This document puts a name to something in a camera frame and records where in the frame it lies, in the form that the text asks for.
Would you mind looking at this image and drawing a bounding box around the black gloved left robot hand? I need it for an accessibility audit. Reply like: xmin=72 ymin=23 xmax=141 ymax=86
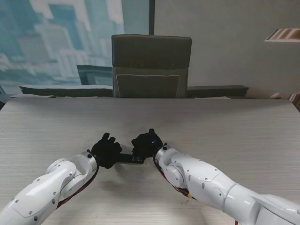
xmin=90 ymin=132 xmax=123 ymax=170

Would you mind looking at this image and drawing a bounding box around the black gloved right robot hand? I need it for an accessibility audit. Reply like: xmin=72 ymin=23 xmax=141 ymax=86
xmin=131 ymin=128 xmax=163 ymax=162

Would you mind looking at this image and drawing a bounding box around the long dark foam board stack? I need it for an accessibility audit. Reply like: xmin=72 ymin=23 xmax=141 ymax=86
xmin=18 ymin=85 xmax=113 ymax=98

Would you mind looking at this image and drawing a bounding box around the dark grey office chair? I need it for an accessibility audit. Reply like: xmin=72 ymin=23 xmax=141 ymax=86
xmin=111 ymin=34 xmax=193 ymax=99

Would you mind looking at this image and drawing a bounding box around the short dark foam board stack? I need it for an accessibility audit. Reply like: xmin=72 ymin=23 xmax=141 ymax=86
xmin=187 ymin=85 xmax=250 ymax=99

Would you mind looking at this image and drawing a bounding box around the wooden striped furniture edge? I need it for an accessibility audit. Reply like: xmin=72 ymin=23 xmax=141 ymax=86
xmin=288 ymin=92 xmax=300 ymax=111

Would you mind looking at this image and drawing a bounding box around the red black left arm cable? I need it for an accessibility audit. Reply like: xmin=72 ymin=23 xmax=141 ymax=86
xmin=56 ymin=164 xmax=100 ymax=210

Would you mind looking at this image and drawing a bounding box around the red black arm cable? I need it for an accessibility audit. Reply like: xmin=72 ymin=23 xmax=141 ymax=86
xmin=56 ymin=164 xmax=100 ymax=210
xmin=153 ymin=157 xmax=240 ymax=225

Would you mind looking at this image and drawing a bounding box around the red black right arm cable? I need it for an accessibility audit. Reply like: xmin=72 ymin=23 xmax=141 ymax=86
xmin=153 ymin=157 xmax=240 ymax=225

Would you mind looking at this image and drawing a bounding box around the dark window frame post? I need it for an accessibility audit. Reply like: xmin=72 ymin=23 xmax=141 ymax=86
xmin=149 ymin=0 xmax=156 ymax=36

